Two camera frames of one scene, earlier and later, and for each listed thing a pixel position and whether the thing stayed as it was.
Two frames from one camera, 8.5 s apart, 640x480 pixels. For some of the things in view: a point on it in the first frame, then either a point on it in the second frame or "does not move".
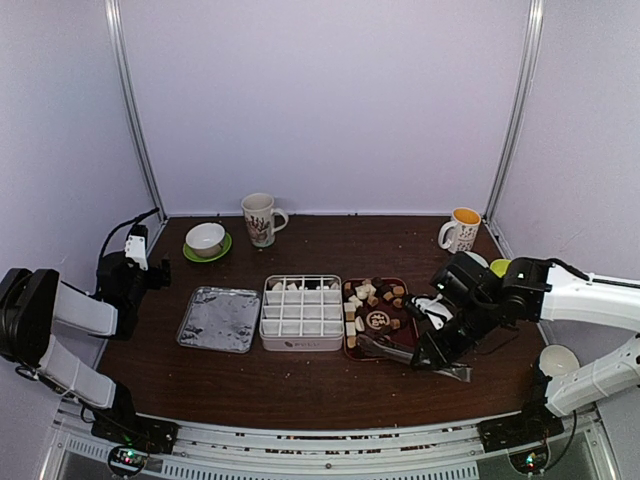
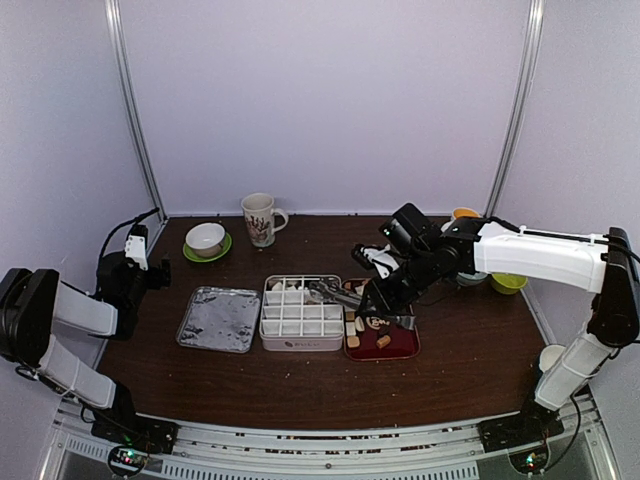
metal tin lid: x=221 y=319 does not move
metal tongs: x=373 y=346 to x=331 y=290
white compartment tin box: x=302 y=313 does not move
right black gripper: x=439 y=354 to x=385 y=303
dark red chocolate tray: x=376 y=306 does not move
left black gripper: x=156 y=280 does not move
